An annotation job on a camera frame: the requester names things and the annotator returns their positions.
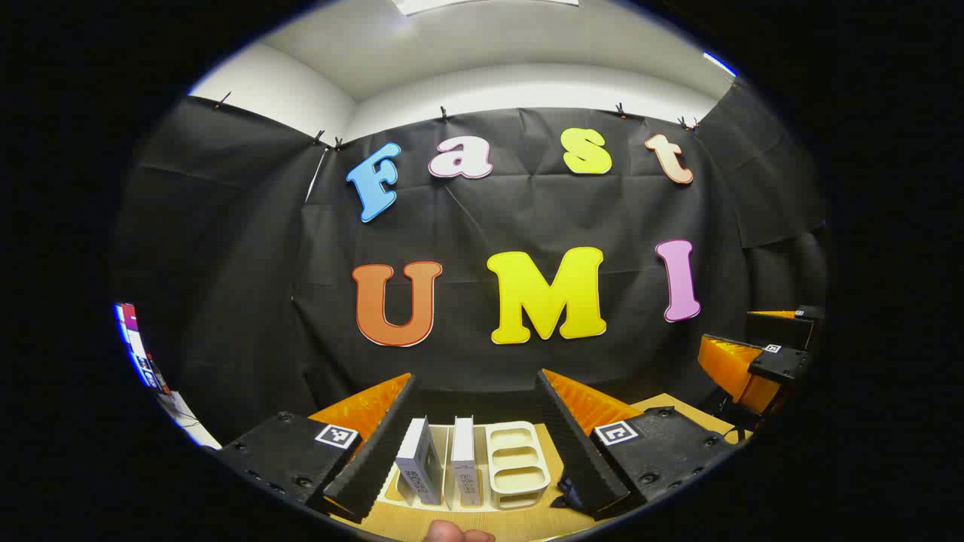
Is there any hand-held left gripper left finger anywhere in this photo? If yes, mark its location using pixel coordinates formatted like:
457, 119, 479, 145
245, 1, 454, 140
213, 373, 419, 525

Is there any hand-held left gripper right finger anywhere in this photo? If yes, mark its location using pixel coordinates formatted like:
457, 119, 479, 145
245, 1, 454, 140
535, 368, 737, 522

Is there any white book with figure cover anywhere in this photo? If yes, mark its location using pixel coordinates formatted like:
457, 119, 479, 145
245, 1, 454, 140
395, 418, 445, 507

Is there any white desktop bookshelf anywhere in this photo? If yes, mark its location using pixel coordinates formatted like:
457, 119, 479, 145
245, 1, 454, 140
380, 420, 551, 513

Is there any plain white book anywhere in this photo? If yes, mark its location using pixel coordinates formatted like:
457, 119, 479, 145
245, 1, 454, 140
450, 416, 481, 507

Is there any white side table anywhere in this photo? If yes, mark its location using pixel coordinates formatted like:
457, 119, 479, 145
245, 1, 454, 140
157, 390, 223, 450

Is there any colourful lit screen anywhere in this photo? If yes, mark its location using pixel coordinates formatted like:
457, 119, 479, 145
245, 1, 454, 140
113, 301, 163, 391

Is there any row of black cloth clips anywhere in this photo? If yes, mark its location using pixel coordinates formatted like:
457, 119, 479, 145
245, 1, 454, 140
213, 92, 701, 151

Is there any ceiling light panel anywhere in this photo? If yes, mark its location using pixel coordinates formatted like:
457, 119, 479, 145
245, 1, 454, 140
393, 0, 581, 16

